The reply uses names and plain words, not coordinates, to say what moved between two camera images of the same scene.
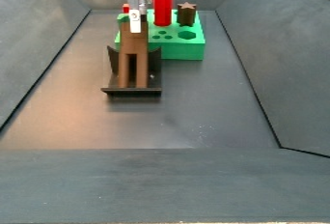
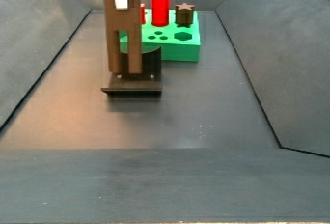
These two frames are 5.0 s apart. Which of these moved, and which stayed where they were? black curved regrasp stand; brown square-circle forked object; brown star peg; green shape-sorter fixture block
Moved: brown square-circle forked object
Stayed: green shape-sorter fixture block; black curved regrasp stand; brown star peg
